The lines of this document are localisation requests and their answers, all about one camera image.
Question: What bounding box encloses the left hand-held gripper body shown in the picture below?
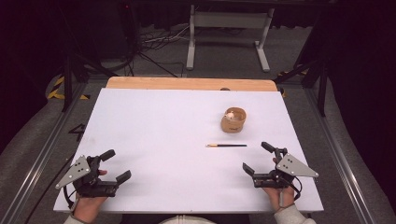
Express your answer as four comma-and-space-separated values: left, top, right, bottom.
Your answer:
55, 154, 120, 199

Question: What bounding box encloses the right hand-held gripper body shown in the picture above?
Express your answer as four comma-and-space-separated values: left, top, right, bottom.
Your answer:
251, 147, 320, 189

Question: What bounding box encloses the black pencil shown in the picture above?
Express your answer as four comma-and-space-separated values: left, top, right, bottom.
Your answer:
205, 143, 248, 148

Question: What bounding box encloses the round wooden pen holder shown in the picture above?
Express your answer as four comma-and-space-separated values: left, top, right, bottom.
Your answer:
220, 106, 248, 134

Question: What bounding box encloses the person's left hand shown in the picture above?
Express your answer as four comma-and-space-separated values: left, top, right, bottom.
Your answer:
73, 169, 108, 224

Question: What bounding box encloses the person's right hand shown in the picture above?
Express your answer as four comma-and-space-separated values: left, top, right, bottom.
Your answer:
262, 157, 296, 213

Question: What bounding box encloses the white table mat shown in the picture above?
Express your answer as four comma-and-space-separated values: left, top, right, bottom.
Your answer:
53, 88, 325, 215

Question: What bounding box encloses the person's light top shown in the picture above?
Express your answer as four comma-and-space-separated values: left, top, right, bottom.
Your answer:
158, 215, 218, 224

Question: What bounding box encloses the black computer tower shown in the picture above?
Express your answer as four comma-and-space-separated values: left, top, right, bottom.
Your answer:
119, 0, 142, 59

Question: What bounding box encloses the white metal stand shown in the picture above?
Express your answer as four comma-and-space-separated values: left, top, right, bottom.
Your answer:
186, 4, 276, 73

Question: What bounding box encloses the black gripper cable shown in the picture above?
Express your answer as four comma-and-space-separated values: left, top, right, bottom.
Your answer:
288, 175, 304, 201
63, 186, 77, 210

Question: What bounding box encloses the aluminium floor rail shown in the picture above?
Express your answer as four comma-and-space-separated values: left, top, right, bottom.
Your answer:
303, 87, 379, 224
0, 81, 90, 224

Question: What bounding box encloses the bundle of floor cables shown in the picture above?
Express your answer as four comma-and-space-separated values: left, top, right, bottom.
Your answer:
134, 24, 191, 78

